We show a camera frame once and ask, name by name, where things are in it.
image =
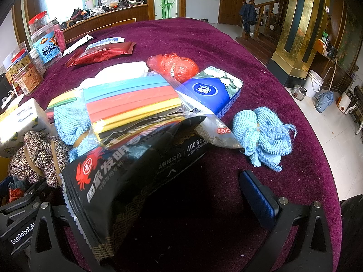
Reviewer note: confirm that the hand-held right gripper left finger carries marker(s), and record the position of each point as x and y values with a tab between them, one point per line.
42	214

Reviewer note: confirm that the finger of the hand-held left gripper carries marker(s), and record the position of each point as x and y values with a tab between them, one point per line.
25	198

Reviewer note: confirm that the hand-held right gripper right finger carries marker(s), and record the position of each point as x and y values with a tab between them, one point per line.
258	198

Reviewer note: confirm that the black tissue packet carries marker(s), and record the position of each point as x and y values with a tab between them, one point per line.
127	175

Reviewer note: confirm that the bag of coloured foam sheets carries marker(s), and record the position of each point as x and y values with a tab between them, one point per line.
127	99

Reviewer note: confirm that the speckled knitted cloth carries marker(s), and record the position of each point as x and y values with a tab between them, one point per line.
37	150

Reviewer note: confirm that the light blue knitted cloth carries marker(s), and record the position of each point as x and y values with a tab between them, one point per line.
71	121
261	136

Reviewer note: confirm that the white lemon print tissue pack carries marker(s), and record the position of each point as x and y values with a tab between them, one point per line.
22	121

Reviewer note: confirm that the loose coloured foam sheets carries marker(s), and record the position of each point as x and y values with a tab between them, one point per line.
63	99

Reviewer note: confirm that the metal kettle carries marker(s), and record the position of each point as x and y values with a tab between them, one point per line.
299	92

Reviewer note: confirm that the blue plastic jug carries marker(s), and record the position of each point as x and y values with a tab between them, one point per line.
324	102

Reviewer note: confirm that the brown snack jar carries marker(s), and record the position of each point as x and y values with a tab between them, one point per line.
29	80

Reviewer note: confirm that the blue tissue pack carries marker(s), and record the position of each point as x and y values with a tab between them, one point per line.
207	90

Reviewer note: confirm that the white bucket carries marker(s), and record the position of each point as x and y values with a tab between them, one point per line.
313	83

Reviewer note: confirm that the yellow label jar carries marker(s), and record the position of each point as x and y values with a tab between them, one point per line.
14	65

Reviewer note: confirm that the white lid jar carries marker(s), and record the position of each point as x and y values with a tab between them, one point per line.
38	61

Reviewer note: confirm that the blue label plastic jar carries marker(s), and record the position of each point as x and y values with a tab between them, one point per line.
46	48

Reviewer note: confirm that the red plastic bag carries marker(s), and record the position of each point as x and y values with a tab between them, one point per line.
173	65

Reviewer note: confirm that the white cloth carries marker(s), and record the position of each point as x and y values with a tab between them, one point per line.
119	69

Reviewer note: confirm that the pink yarn spool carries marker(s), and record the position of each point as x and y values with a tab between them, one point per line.
60	39

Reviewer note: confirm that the red foil packet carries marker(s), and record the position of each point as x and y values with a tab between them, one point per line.
105	53

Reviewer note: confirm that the purple tablecloth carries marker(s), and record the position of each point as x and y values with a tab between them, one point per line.
212	34

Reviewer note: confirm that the blue and white packet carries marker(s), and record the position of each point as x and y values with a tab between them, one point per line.
105	42

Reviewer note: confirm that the red lid plastic jar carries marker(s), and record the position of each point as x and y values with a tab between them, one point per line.
38	19

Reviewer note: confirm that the gold pillar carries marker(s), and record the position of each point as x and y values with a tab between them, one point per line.
300	19

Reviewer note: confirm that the dark jacket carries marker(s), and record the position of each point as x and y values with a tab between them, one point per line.
247	14

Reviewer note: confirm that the wooden stair railing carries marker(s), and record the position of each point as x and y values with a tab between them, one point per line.
272	14

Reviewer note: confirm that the wooden door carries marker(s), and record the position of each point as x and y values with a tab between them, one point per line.
234	0

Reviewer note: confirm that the wooden counter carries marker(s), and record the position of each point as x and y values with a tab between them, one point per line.
113	18

